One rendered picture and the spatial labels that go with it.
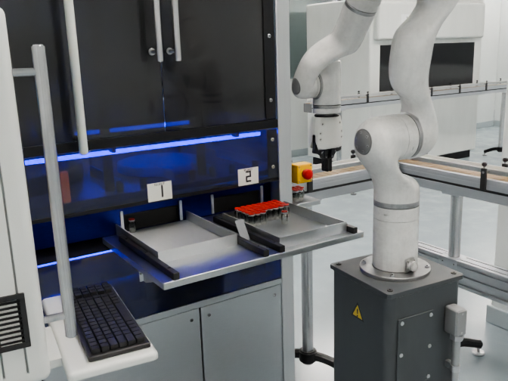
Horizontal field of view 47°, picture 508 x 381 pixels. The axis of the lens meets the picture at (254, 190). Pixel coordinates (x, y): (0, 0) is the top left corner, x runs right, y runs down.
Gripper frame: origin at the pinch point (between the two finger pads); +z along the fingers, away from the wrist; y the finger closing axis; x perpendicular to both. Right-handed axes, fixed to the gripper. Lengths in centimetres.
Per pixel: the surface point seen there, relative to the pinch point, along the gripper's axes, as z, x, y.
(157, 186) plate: 7, -34, 42
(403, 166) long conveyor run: 19, -45, -82
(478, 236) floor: 111, -129, -259
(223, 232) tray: 20.4, -16.4, 28.4
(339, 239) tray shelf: 22.9, 5.4, -0.4
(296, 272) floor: 111, -156, -105
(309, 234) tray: 20.2, 2.5, 9.0
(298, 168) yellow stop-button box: 8.8, -34.1, -14.8
